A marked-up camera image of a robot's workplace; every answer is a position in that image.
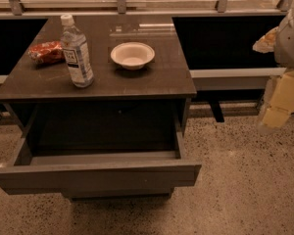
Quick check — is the dark grey drawer cabinet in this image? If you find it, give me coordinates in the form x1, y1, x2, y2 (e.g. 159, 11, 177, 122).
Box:
0, 15, 198, 201

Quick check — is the white paper bowl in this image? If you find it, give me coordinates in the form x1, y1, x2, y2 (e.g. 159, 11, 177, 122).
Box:
110, 42, 155, 71

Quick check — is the clear plastic water bottle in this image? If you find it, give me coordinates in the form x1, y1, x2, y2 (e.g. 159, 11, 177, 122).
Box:
61, 14, 94, 88

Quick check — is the red crumpled snack bag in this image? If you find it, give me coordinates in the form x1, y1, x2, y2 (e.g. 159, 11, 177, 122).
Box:
28, 41, 65, 65

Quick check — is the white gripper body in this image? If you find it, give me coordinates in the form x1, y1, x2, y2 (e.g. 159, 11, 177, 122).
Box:
270, 70, 294, 114

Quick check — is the grey low bench ledge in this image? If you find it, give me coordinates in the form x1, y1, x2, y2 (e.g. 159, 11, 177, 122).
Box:
190, 68, 285, 91

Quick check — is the open grey top drawer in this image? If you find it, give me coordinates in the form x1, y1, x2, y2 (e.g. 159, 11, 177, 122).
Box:
0, 101, 201, 199

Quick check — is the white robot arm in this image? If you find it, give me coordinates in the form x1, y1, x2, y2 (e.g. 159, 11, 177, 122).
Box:
253, 7, 294, 132

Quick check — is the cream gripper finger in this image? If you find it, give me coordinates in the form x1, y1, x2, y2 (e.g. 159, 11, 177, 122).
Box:
262, 108, 290, 128
253, 27, 278, 54

